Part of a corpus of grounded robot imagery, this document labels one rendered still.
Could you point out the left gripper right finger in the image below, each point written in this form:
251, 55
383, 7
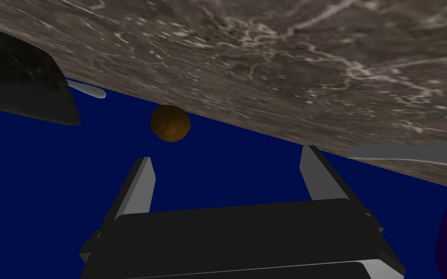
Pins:
318, 178

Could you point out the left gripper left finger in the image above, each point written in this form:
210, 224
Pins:
140, 190

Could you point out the brown round knob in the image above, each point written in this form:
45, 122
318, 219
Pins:
170, 123

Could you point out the long grey flat bar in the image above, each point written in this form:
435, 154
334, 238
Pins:
421, 154

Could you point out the black curved block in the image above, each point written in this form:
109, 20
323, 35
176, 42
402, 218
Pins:
18, 81

